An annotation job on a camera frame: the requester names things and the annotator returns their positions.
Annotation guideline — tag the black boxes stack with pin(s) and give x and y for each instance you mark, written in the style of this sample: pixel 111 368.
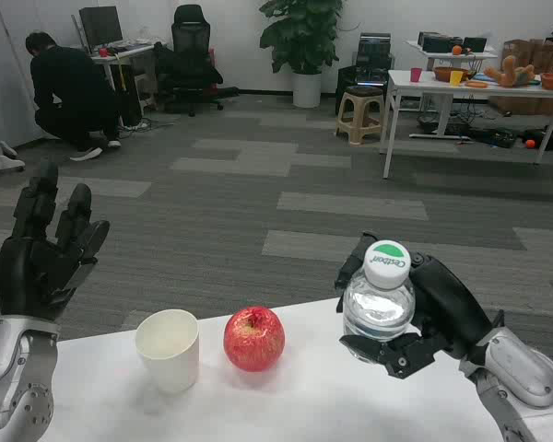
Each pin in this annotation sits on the black boxes stack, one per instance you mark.
pixel 435 42

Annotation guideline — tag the white caster leg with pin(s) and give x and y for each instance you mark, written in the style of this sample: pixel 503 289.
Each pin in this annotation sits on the white caster leg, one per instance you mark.
pixel 10 161

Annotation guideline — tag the small white table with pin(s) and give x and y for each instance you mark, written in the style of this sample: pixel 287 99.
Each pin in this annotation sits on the small white table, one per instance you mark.
pixel 442 54

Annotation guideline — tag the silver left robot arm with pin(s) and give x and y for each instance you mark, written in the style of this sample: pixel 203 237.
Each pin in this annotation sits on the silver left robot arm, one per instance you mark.
pixel 9 368

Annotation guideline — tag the red apple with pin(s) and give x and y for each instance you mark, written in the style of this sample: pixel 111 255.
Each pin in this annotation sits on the red apple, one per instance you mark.
pixel 254 340

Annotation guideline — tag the white paper cup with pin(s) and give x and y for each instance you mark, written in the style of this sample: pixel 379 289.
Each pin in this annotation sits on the white paper cup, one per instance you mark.
pixel 170 359

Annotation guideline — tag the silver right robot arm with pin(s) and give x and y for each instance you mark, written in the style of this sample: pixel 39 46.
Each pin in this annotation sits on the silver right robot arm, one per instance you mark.
pixel 521 364

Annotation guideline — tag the brown woven bowl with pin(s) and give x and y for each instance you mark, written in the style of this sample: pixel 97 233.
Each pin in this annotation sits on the brown woven bowl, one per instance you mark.
pixel 442 73

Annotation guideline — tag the beige plastic stool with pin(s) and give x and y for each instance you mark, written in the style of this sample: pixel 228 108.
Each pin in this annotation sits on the beige plastic stool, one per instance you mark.
pixel 360 115

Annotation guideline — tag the black mesh office chair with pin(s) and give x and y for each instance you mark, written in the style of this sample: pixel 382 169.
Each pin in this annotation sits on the black mesh office chair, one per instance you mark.
pixel 191 60

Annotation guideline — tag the orange fruit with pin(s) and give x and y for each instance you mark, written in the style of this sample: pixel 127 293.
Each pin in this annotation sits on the orange fruit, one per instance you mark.
pixel 457 50

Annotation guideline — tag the clear plastic water bottle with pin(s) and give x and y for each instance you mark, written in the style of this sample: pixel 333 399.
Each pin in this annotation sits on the clear plastic water bottle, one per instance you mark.
pixel 378 304

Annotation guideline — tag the brown cardboard boxes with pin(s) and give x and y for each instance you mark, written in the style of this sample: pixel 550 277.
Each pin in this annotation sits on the brown cardboard boxes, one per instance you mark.
pixel 530 53

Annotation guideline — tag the orange toy carrot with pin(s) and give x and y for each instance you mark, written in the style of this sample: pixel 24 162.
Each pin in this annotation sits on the orange toy carrot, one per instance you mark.
pixel 476 84

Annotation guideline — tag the crouching person in black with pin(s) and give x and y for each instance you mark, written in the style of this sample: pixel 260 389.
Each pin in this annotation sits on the crouching person in black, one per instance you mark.
pixel 69 87

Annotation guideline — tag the pink plastic cup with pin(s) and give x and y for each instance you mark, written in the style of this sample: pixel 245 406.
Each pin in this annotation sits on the pink plastic cup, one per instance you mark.
pixel 416 75

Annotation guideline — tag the yellow plastic cup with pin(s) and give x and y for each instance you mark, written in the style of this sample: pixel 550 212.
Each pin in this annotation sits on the yellow plastic cup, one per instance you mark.
pixel 456 78

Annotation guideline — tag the orange plush toy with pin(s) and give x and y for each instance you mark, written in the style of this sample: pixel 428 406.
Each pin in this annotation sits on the orange plush toy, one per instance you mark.
pixel 509 73

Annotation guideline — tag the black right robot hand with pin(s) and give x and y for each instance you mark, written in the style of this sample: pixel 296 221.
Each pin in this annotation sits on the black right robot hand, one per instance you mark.
pixel 442 299

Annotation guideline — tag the large white table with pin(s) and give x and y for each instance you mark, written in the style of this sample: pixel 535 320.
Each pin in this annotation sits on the large white table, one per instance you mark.
pixel 442 87

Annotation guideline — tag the white office desk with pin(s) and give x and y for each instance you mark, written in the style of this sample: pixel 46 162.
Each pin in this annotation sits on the white office desk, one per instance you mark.
pixel 129 50

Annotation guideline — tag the green leafy potted plant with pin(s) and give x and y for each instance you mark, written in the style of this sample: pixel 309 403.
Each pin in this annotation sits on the green leafy potted plant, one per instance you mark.
pixel 302 37

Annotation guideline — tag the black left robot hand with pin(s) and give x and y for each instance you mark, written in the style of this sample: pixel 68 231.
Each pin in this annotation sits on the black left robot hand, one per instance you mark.
pixel 27 271

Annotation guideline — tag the black computer monitor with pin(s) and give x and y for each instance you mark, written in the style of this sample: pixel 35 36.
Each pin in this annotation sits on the black computer monitor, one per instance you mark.
pixel 100 24

